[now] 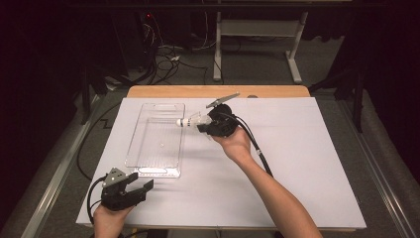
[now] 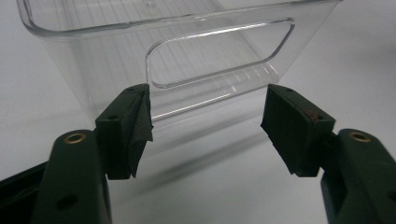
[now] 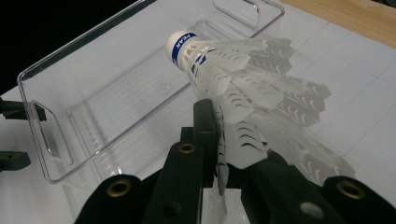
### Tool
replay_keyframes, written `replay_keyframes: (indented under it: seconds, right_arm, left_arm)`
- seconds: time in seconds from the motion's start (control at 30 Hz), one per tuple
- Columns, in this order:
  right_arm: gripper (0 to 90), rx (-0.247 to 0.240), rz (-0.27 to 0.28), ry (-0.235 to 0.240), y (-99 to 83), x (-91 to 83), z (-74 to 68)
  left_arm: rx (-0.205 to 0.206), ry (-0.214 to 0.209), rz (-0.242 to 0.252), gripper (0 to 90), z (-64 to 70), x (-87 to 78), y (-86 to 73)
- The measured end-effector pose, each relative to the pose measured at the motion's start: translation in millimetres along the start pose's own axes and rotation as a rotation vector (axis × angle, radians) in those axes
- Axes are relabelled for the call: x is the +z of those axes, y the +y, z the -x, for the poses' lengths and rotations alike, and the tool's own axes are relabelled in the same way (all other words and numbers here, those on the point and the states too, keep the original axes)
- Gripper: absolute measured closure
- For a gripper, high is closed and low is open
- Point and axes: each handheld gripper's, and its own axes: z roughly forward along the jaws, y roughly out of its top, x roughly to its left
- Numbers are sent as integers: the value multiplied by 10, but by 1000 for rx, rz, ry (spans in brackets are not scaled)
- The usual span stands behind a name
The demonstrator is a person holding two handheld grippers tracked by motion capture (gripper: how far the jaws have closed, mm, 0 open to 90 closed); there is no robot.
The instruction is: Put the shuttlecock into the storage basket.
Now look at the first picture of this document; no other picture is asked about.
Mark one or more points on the white metal desk frame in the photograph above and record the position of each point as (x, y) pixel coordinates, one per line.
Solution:
(257, 28)

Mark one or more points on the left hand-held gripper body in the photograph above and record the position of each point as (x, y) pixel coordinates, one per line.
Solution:
(117, 198)

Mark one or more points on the white table sheet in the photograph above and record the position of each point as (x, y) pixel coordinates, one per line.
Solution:
(297, 132)

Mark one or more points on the person's grey trousers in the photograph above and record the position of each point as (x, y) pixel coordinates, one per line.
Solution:
(185, 234)

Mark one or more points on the black stand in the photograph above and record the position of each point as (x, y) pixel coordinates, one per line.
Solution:
(358, 105)
(86, 99)

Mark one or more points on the dark curtain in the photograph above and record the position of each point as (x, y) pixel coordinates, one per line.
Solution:
(33, 99)
(389, 82)

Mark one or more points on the aluminium floor rail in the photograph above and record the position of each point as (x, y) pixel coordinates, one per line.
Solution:
(59, 173)
(373, 162)

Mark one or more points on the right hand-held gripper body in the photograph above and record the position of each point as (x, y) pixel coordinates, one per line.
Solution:
(224, 124)

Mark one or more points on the wooden table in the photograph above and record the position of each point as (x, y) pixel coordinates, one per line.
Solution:
(280, 91)

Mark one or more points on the person's left hand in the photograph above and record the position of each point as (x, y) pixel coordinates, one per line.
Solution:
(109, 224)

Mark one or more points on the dark equipment box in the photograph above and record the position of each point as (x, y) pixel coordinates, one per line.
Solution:
(135, 39)

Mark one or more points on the person's right hand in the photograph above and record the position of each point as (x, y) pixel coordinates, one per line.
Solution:
(237, 147)

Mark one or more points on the clear plastic tray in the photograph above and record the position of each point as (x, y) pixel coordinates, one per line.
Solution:
(155, 142)

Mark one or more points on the grey table grommet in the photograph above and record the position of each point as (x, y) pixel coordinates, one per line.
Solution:
(252, 96)

